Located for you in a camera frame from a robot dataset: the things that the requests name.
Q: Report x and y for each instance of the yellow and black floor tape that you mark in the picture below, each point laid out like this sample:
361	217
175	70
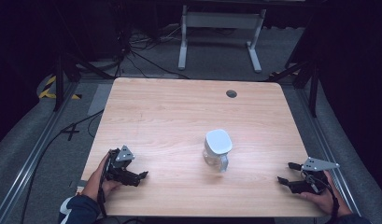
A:
48	90

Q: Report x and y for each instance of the person's right hand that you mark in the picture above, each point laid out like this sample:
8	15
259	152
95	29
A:
328	200

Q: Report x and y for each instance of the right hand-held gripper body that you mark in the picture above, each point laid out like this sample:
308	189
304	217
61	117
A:
318	174

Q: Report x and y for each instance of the aluminium floor rail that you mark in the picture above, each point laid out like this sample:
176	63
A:
327	149
26	168

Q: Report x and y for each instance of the black metal stand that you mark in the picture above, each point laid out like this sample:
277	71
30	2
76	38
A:
305	77
59	81

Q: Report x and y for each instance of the grey metal desk frame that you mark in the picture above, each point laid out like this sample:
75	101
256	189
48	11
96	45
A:
221	21

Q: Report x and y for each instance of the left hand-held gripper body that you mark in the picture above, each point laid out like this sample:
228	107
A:
120	161

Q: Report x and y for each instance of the glass pitcher with white lid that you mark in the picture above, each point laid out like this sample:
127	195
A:
217	146

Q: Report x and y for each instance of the round grey table grommet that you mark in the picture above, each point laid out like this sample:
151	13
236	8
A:
231	93

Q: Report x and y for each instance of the person's left hand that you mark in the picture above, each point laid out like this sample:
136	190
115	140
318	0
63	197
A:
96	182

